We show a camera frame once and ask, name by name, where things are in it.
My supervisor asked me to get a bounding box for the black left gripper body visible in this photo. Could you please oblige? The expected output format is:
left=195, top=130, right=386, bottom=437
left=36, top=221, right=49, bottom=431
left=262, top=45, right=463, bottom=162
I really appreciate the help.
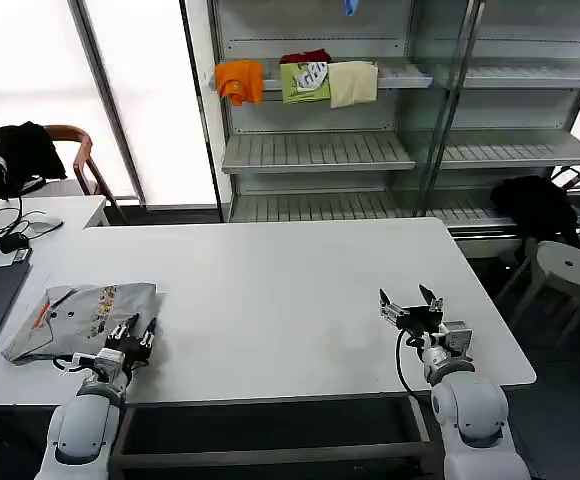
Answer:
left=104, top=335, right=152, bottom=367

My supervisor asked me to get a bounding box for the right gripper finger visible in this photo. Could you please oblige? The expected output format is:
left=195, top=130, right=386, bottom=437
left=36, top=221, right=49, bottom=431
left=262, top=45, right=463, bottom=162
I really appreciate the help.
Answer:
left=378, top=287, right=410, bottom=323
left=418, top=284, right=445, bottom=315

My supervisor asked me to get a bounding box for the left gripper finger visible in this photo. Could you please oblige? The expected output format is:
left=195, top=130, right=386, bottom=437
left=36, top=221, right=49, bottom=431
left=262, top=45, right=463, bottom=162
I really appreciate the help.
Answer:
left=107, top=313, right=141, bottom=345
left=139, top=317, right=158, bottom=350

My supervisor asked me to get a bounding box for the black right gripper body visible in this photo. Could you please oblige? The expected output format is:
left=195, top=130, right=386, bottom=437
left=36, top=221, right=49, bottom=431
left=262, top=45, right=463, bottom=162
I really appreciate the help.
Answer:
left=395, top=304, right=445, bottom=335

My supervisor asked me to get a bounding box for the grey printed t-shirt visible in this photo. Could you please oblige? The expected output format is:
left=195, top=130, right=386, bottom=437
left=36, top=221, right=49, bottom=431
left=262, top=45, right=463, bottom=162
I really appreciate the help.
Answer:
left=0, top=282, right=165, bottom=366

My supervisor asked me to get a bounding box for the white round stool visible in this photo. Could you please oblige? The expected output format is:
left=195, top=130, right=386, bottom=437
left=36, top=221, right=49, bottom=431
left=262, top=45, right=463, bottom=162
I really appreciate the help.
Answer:
left=497, top=240, right=580, bottom=352

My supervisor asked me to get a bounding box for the black garment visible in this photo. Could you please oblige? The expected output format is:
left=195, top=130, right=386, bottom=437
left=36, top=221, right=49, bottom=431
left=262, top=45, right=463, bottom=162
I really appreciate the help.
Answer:
left=489, top=175, right=580, bottom=250

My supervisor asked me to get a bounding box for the black computer mouse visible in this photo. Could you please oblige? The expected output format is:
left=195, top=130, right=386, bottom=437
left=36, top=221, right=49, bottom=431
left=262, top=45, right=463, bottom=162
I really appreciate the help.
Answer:
left=0, top=232, right=31, bottom=254

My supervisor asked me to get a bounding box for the brown wooden chair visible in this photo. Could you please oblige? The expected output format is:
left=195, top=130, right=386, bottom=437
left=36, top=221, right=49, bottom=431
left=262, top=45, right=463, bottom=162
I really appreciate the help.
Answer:
left=43, top=124, right=130, bottom=226

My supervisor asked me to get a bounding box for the grey metal shelf with clothes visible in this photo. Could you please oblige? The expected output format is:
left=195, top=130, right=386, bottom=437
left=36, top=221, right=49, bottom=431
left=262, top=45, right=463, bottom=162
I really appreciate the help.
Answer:
left=179, top=0, right=580, bottom=246

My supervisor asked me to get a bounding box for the black jacket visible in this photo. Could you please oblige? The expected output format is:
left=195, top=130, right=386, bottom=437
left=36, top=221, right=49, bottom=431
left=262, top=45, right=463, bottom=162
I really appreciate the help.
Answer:
left=0, top=121, right=68, bottom=200

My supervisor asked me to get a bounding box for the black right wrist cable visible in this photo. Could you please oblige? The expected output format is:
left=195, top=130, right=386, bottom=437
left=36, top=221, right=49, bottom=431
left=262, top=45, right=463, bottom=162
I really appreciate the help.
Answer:
left=394, top=327, right=436, bottom=401

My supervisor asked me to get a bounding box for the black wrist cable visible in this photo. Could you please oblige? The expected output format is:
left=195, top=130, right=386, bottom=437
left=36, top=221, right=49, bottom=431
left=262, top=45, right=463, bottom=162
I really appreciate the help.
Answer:
left=50, top=352, right=99, bottom=375
left=394, top=327, right=436, bottom=401

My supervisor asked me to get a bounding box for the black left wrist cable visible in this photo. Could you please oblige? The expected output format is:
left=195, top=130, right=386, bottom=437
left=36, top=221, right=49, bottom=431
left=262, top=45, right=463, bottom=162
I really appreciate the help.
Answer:
left=50, top=352, right=99, bottom=375

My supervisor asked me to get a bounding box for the dark metal table frame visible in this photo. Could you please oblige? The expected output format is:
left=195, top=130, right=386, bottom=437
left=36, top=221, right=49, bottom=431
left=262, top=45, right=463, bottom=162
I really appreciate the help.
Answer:
left=108, top=392, right=439, bottom=480

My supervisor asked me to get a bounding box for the grey window frame post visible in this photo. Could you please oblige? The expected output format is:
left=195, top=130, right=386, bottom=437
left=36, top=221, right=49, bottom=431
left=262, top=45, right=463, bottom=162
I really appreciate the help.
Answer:
left=68, top=0, right=149, bottom=207

